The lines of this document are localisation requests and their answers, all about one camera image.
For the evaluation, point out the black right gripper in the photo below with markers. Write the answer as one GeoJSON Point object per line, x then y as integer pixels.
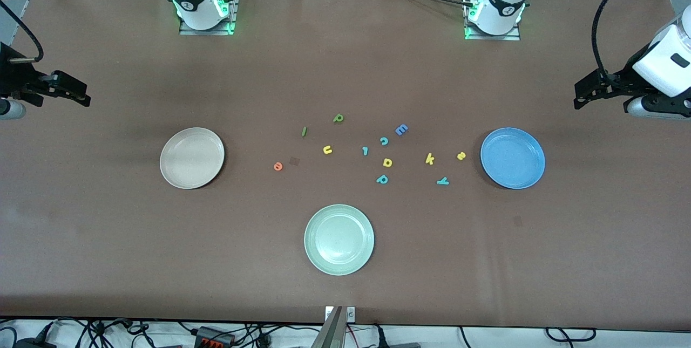
{"type": "Point", "coordinates": [12, 79]}

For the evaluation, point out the blue plate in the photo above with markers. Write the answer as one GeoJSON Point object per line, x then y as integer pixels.
{"type": "Point", "coordinates": [513, 158]}

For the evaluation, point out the white mount bracket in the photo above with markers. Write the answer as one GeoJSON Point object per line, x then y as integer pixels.
{"type": "Point", "coordinates": [350, 313]}

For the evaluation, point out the blue foam letter E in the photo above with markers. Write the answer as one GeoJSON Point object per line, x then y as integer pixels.
{"type": "Point", "coordinates": [401, 130]}

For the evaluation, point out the pale green plate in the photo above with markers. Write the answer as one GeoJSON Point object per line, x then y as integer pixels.
{"type": "Point", "coordinates": [339, 240]}

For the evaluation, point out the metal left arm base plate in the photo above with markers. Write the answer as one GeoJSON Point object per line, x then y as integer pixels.
{"type": "Point", "coordinates": [494, 38]}

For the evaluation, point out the green foam letter p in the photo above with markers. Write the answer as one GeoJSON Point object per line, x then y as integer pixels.
{"type": "Point", "coordinates": [338, 116]}

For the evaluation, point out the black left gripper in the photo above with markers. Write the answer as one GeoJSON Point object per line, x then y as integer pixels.
{"type": "Point", "coordinates": [621, 80]}

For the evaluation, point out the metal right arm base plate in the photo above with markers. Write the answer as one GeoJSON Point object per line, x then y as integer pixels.
{"type": "Point", "coordinates": [208, 32]}

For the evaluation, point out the orange black power connector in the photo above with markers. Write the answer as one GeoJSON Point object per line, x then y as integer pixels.
{"type": "Point", "coordinates": [215, 336]}

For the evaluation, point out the teal foam letter p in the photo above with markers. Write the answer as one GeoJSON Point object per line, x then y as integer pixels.
{"type": "Point", "coordinates": [382, 180]}

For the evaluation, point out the grey camera mount bar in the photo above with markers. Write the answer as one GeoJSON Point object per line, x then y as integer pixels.
{"type": "Point", "coordinates": [330, 334]}

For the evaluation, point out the teal foam letter y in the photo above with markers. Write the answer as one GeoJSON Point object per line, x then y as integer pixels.
{"type": "Point", "coordinates": [442, 181]}

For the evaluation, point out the yellow foam letter k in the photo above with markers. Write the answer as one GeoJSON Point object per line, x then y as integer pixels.
{"type": "Point", "coordinates": [428, 159]}

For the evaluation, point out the beige brown plate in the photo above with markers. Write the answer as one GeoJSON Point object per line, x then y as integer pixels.
{"type": "Point", "coordinates": [192, 158]}

